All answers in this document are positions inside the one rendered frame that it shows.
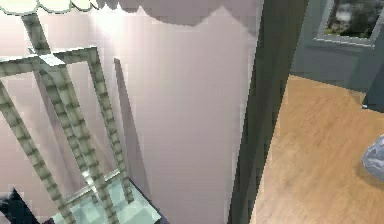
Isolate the grey framed window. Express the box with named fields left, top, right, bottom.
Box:
left=312, top=0, right=384, bottom=48

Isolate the grey crumpled cloth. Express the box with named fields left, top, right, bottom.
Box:
left=361, top=134, right=384, bottom=183

